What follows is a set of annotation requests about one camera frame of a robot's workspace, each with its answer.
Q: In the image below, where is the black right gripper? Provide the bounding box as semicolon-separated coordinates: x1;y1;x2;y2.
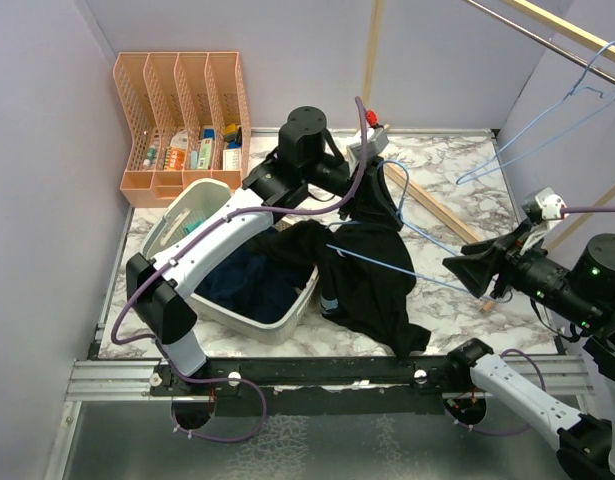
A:
443;214;603;327

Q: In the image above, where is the light blue hanger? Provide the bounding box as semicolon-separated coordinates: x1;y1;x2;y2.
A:
326;159;513;306
455;41;615;186

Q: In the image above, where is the black t shirt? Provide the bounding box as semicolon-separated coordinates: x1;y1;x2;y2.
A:
249;159;432;360

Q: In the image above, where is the navy blue t shirt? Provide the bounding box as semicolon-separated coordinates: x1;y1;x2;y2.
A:
194;248;313;324

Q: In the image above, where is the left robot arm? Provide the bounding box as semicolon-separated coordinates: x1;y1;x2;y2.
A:
121;99;369;395

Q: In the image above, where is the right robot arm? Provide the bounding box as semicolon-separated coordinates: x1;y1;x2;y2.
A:
443;225;615;479

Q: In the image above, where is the white red box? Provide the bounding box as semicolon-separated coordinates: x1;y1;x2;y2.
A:
223;146;242;171

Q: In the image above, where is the yellow black sponge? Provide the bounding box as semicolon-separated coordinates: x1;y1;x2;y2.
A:
223;123;239;143

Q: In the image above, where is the green white box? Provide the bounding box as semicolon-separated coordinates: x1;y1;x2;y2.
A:
194;138;214;170

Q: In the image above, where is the white perforated laundry basket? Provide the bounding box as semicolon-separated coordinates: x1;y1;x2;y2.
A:
141;179;318;344

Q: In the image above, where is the teal cloth in basket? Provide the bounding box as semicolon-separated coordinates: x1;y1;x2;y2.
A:
183;220;204;235

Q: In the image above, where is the orange snack packet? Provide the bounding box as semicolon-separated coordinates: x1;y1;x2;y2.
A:
163;146;187;171

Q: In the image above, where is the orange plastic file organizer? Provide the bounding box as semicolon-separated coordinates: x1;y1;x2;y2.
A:
113;51;251;208

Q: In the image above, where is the small white bottle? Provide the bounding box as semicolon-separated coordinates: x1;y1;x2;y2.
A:
142;144;158;170

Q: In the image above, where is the metal hanging rod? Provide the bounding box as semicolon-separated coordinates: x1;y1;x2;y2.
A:
466;1;615;86

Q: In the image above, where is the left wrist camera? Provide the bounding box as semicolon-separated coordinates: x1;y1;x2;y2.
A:
346;110;389;165

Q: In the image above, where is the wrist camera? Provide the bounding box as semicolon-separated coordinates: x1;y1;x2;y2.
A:
522;187;567;241
346;110;389;165

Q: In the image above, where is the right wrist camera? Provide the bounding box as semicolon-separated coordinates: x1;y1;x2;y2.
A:
522;187;567;241

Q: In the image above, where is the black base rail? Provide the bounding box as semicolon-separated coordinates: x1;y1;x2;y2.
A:
86;339;493;419

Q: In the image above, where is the wooden clothes rack frame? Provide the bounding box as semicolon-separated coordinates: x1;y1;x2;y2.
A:
361;0;615;315

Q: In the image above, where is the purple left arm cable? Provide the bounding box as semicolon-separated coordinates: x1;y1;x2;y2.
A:
110;96;376;444

